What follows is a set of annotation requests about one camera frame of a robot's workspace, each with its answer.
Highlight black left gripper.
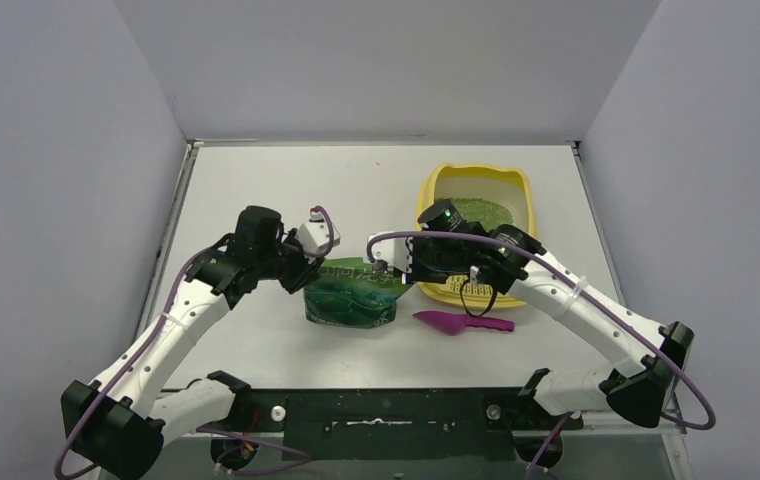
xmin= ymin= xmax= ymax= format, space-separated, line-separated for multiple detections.
xmin=256 ymin=228 xmax=324 ymax=295

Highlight magenta plastic scoop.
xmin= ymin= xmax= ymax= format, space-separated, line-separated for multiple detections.
xmin=413 ymin=311 xmax=515 ymax=336

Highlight green cat litter bag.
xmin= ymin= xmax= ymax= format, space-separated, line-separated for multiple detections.
xmin=303 ymin=257 xmax=411 ymax=329

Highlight yellow litter box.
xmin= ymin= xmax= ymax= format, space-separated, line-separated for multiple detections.
xmin=417 ymin=163 xmax=537 ymax=310

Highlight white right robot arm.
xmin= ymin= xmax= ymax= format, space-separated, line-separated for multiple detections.
xmin=407 ymin=200 xmax=694 ymax=428

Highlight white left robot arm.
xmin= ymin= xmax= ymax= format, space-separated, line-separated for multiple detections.
xmin=54 ymin=205 xmax=340 ymax=479

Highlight green litter granules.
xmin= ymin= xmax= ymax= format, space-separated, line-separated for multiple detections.
xmin=450 ymin=198 xmax=514 ymax=230

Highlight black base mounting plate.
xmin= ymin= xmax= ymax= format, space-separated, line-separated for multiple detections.
xmin=219 ymin=387 xmax=558 ymax=461

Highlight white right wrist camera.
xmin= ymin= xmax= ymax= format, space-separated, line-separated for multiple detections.
xmin=364 ymin=233 xmax=413 ymax=275

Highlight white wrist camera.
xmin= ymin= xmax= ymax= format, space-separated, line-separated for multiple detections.
xmin=364 ymin=233 xmax=413 ymax=275
xmin=296 ymin=205 xmax=341 ymax=258

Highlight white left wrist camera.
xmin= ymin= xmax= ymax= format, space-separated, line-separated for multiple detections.
xmin=296 ymin=205 xmax=341 ymax=258

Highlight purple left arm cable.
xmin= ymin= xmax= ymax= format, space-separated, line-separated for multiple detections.
xmin=53 ymin=206 xmax=338 ymax=480

